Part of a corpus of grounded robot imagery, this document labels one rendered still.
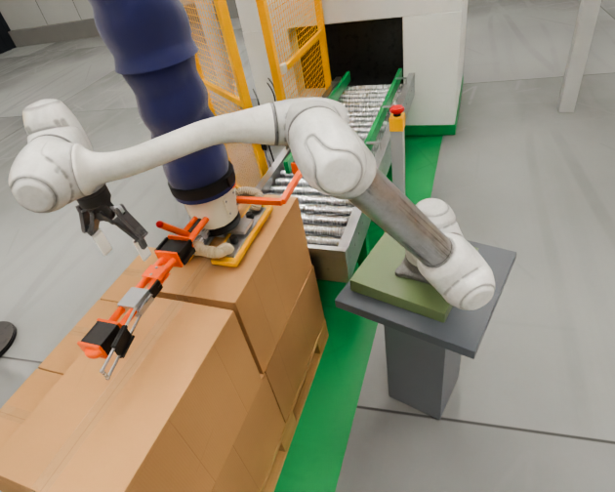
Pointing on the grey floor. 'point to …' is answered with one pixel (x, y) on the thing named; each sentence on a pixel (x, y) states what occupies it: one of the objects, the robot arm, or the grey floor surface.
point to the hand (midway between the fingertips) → (125, 252)
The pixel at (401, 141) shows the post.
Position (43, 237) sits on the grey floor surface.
